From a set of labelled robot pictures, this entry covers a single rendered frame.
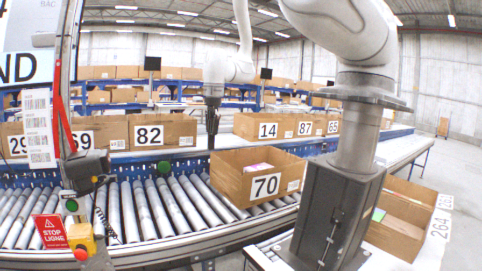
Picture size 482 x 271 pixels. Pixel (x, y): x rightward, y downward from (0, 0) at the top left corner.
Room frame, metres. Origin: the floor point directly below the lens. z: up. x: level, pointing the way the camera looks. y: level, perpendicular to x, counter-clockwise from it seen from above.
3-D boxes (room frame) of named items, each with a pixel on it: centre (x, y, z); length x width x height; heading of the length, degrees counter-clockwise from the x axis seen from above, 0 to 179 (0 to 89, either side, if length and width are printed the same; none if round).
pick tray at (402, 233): (0.61, -0.62, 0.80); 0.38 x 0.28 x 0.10; 36
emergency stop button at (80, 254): (0.30, 0.39, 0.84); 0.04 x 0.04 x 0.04; 32
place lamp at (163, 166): (1.02, 0.40, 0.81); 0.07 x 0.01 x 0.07; 122
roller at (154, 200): (0.77, 0.35, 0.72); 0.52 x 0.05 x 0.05; 32
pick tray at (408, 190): (0.79, -0.88, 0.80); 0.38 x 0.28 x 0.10; 35
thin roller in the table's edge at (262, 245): (0.63, -0.19, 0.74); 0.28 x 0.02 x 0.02; 124
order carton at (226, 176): (1.00, -0.10, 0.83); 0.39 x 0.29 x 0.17; 124
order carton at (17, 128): (0.80, 1.17, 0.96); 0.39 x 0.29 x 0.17; 121
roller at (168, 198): (0.80, 0.29, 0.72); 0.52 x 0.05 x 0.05; 32
